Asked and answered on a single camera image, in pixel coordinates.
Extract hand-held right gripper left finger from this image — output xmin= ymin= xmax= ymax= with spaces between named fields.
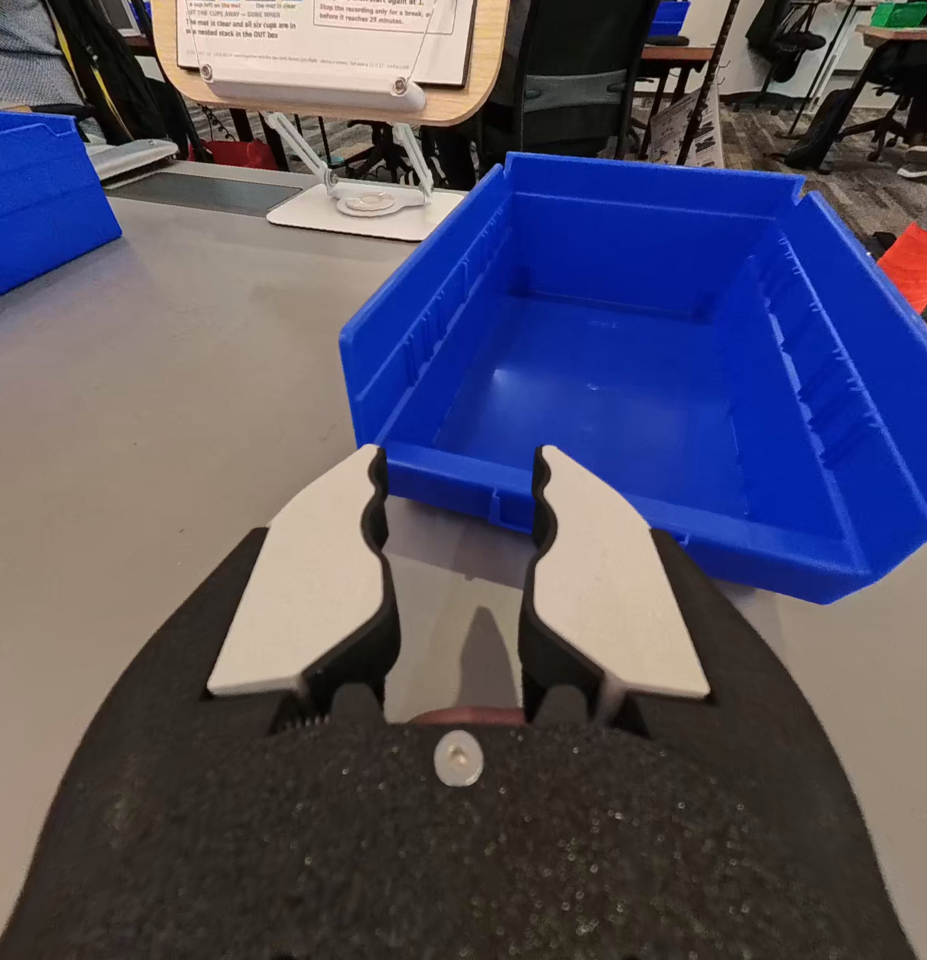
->
xmin=207 ymin=444 xmax=402 ymax=733

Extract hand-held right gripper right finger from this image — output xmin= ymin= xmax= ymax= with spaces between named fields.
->
xmin=517 ymin=444 xmax=711 ymax=727

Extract red bag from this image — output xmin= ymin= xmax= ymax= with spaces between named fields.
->
xmin=189 ymin=138 xmax=281 ymax=172

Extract orange traffic cone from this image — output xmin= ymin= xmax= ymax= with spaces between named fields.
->
xmin=876 ymin=187 xmax=927 ymax=315

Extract printed black white leaflet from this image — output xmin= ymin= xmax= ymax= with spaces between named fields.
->
xmin=647 ymin=90 xmax=726 ymax=170

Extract silver closed laptop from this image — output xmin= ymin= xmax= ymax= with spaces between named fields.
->
xmin=84 ymin=138 xmax=181 ymax=189

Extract black backpack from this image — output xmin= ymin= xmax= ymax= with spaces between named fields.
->
xmin=784 ymin=88 xmax=856 ymax=171

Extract black office chair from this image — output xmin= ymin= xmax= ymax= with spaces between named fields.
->
xmin=747 ymin=0 xmax=828 ymax=85
xmin=478 ymin=0 xmax=660 ymax=189

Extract instruction sheet on board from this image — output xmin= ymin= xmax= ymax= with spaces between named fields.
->
xmin=150 ymin=0 xmax=511 ymax=127

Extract wooden table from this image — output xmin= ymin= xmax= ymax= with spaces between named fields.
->
xmin=642 ymin=43 xmax=716 ymax=99
xmin=857 ymin=22 xmax=927 ymax=144

